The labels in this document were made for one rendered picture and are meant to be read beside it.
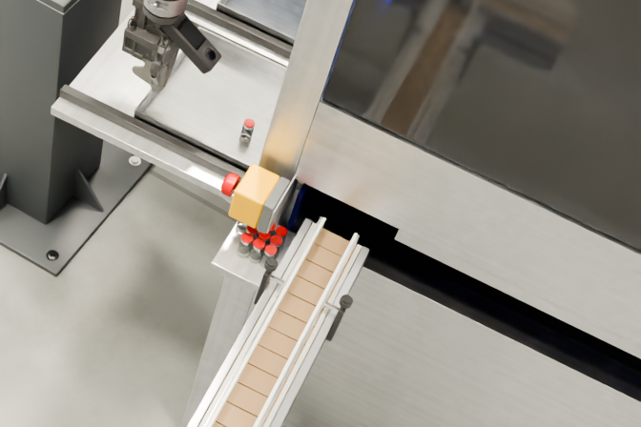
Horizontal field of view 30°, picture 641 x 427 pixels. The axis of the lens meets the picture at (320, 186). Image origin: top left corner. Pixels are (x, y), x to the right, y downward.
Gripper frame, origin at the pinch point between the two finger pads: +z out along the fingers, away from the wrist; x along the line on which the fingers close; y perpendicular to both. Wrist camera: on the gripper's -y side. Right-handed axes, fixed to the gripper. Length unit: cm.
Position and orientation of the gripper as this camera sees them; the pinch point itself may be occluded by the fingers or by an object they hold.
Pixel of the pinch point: (161, 88)
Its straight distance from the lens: 220.3
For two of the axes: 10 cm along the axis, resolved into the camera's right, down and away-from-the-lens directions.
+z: -2.2, 6.0, 7.7
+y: -9.0, -4.3, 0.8
